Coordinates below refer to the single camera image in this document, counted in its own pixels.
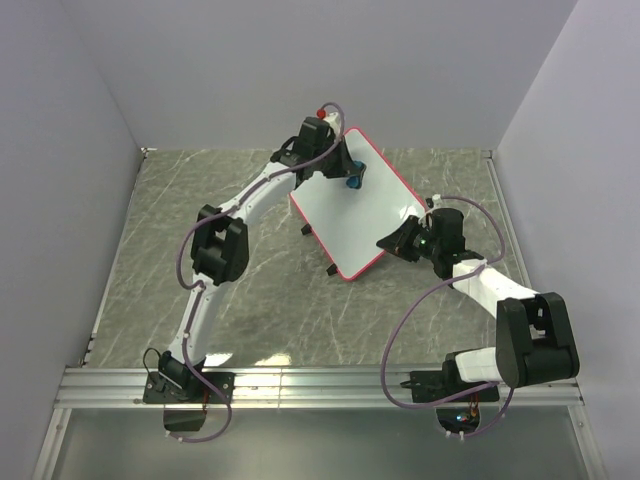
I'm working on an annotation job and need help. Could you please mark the blue black whiteboard eraser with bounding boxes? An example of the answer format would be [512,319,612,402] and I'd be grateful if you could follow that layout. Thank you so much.
[344,161,366,189]

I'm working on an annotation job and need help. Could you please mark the pink framed whiteboard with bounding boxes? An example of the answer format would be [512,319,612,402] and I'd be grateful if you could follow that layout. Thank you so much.
[290,127,426,281]

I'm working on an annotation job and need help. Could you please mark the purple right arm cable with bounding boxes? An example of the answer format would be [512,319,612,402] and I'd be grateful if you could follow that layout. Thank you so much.
[380,194,514,441]

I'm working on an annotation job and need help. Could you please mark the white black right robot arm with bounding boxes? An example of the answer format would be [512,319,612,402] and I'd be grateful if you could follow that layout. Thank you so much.
[377,208,580,406]

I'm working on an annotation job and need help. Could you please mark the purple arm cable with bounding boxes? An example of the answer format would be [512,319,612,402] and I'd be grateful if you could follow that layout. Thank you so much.
[169,102,347,444]
[380,194,514,441]

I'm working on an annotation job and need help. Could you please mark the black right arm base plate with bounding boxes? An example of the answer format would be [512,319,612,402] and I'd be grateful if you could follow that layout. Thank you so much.
[400,370,500,404]

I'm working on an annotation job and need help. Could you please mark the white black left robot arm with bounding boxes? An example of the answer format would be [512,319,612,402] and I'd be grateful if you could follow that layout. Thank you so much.
[158,102,366,402]

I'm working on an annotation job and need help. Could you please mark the aluminium extrusion rail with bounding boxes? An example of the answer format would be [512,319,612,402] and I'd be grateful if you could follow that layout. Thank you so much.
[53,366,586,410]

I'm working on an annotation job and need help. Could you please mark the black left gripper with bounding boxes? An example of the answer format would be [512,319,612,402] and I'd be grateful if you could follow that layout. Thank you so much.
[313,137,359,180]

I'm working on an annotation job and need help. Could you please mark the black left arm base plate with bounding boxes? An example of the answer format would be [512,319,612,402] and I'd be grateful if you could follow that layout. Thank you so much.
[142,371,235,405]

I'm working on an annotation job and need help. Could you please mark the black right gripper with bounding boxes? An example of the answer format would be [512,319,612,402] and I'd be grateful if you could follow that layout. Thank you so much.
[376,217,439,265]

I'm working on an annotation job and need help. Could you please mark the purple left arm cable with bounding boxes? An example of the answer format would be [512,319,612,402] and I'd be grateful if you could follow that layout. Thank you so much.
[169,102,347,444]

